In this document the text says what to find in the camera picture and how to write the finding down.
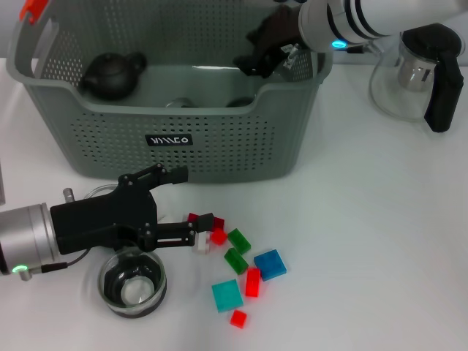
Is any black clay teapot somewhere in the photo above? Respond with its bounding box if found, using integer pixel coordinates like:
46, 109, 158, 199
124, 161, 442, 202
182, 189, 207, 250
78, 51, 148, 102

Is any blue square toy brick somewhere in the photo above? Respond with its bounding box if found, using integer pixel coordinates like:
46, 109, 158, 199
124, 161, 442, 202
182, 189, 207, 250
253, 249, 288, 282

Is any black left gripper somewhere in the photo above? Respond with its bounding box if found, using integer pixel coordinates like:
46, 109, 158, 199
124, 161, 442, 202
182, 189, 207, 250
50, 163, 215, 257

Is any left arm dark cable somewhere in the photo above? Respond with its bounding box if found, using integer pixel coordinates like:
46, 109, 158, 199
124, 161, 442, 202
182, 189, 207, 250
18, 248, 93, 281

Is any dark red toy brick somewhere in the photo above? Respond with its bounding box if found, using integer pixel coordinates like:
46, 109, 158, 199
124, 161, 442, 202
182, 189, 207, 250
187, 212, 225, 231

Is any glass pitcher with black handle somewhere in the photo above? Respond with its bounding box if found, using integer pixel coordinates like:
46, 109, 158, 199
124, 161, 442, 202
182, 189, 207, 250
369, 22, 464, 134

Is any glass teacup with black base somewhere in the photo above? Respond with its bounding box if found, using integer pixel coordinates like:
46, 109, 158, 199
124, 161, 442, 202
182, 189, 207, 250
164, 97, 198, 110
97, 248, 168, 318
224, 97, 254, 109
82, 184, 122, 200

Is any long red toy brick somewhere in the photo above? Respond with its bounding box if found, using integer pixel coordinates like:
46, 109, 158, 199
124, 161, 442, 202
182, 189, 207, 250
244, 267, 262, 298

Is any green toy brick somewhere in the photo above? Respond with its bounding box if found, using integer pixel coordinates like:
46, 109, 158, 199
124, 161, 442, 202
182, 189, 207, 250
223, 247, 249, 276
227, 228, 252, 255

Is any teal square toy brick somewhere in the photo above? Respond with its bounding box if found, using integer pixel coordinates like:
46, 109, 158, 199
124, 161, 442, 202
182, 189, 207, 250
211, 279, 244, 313

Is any grey perforated plastic storage bin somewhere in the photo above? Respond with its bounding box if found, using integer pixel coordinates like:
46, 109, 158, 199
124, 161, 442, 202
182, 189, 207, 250
5, 0, 334, 184

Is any orange bin handle clip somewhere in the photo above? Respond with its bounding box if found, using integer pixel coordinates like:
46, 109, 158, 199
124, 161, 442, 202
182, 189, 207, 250
18, 0, 49, 25

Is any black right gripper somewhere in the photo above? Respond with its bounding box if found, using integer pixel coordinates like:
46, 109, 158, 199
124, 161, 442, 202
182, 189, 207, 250
233, 9, 312, 78

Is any white toy brick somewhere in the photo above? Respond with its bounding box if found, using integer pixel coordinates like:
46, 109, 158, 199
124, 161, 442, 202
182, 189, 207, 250
192, 232, 211, 255

